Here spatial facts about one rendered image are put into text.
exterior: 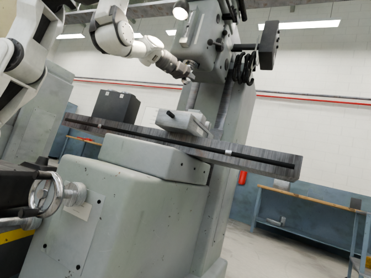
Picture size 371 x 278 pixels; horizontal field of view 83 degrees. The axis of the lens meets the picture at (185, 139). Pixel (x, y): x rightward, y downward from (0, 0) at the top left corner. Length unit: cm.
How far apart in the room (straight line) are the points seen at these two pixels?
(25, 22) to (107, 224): 89
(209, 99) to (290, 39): 508
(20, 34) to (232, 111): 113
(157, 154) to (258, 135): 462
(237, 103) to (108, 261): 111
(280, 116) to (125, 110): 456
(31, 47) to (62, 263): 83
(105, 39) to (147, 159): 43
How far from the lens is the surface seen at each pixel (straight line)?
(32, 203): 68
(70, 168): 79
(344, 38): 645
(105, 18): 83
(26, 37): 114
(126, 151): 86
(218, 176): 132
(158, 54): 103
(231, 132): 136
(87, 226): 71
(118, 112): 125
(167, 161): 75
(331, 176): 525
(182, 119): 82
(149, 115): 651
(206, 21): 119
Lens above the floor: 75
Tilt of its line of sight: 9 degrees up
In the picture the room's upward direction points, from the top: 15 degrees clockwise
